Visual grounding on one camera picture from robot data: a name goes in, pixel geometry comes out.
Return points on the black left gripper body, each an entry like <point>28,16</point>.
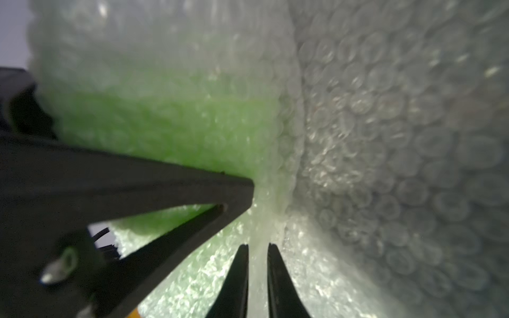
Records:
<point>47,264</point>

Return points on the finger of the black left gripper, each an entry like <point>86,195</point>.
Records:
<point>104,187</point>

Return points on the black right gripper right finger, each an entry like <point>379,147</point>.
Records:
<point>283,298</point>

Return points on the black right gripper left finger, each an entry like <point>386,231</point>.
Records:
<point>232,300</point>

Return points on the green plastic wine glass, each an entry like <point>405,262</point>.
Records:
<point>222,132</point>

